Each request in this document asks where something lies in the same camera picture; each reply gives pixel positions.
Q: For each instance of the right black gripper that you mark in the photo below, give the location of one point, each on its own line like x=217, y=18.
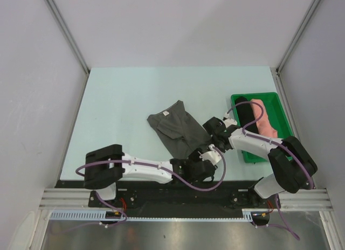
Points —
x=221, y=148

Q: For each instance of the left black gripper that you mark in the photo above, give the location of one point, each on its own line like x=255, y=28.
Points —
x=194, y=155

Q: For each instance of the grey t shirt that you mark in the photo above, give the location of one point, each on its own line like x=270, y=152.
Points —
x=179, y=132

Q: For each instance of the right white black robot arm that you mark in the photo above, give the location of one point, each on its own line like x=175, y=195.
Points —
x=291, y=164

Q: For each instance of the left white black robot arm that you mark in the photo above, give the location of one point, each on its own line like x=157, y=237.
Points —
x=106, y=166

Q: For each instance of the black rolled t shirt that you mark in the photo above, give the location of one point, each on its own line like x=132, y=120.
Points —
x=245, y=116

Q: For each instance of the pink rolled t shirt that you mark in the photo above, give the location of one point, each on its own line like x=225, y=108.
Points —
x=263, y=124

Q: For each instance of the green plastic tray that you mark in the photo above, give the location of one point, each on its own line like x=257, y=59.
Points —
x=276, y=114

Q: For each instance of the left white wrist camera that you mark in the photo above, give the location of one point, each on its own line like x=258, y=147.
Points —
x=212, y=156

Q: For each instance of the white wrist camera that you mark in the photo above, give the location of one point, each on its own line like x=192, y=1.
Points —
x=229, y=122
x=212, y=156

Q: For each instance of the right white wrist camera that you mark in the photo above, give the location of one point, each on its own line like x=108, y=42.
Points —
x=229, y=122

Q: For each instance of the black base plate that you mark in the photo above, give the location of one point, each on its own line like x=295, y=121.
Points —
x=176, y=200

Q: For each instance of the right aluminium corner post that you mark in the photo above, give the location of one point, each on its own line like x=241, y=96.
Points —
x=311, y=11

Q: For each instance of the aluminium corner post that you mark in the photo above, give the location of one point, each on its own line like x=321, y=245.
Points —
x=311, y=11
x=65, y=30

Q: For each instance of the aluminium frame rail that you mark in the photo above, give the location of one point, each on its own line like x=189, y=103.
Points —
x=65, y=199

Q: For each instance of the white slotted cable duct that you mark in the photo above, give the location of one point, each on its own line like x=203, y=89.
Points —
x=86, y=215

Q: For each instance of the left aluminium corner post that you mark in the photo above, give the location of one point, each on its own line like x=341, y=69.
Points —
x=65, y=30

